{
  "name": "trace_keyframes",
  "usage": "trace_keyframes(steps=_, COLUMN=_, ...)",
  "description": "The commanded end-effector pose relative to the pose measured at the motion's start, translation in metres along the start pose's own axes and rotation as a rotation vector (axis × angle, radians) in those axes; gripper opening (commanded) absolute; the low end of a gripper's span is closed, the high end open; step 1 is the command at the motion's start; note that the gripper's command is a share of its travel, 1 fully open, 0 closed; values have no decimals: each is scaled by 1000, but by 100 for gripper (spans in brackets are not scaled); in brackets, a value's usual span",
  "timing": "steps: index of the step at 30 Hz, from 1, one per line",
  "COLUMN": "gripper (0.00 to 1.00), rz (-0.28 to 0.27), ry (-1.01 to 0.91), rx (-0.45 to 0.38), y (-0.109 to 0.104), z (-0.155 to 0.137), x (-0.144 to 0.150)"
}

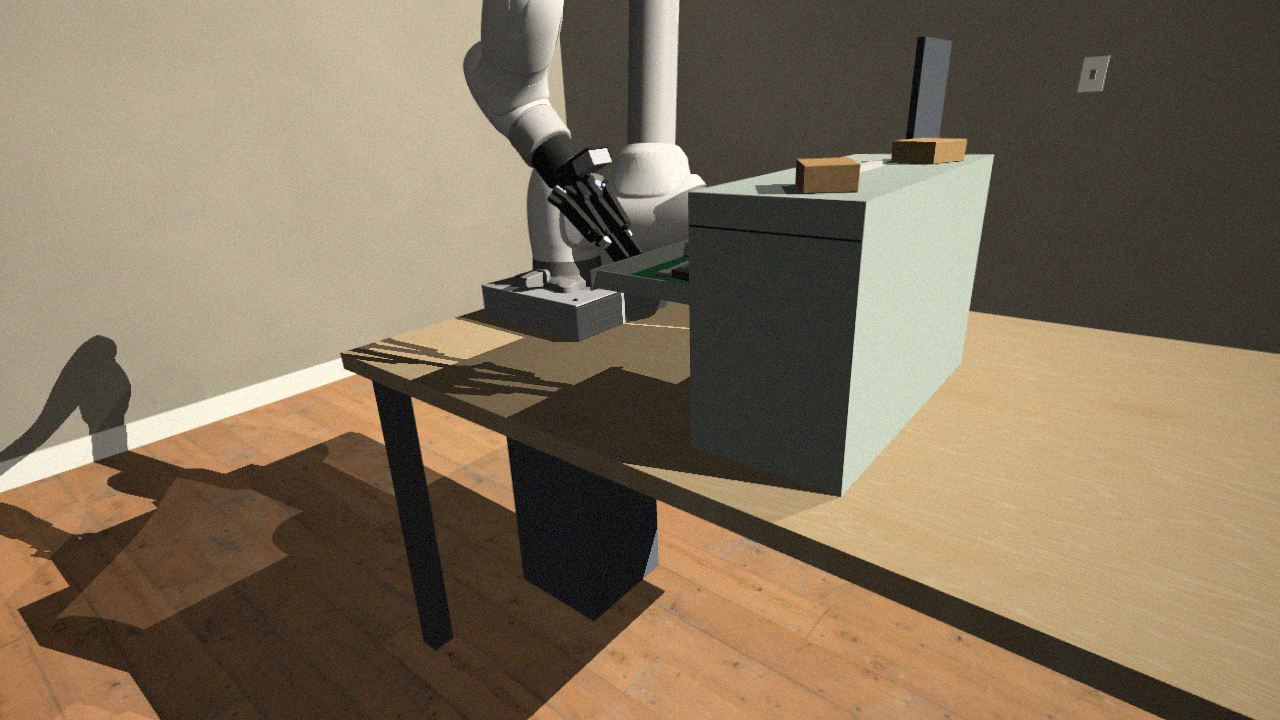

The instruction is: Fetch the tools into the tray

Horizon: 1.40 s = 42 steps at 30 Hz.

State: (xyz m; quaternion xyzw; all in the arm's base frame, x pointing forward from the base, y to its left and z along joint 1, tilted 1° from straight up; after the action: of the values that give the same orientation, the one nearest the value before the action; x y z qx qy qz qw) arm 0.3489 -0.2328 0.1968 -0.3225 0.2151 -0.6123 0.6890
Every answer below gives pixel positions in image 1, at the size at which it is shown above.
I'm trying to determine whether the tan rectangular block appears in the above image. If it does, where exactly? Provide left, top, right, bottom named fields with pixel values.
left=891, top=138, right=966, bottom=164

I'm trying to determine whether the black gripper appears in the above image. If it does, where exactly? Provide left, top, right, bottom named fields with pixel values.
left=531, top=135, right=644, bottom=263

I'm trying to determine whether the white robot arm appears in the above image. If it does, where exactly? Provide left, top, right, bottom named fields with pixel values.
left=463, top=0, right=707, bottom=293

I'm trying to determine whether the brown rectangular box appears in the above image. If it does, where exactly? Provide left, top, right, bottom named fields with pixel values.
left=795, top=158, right=861, bottom=193

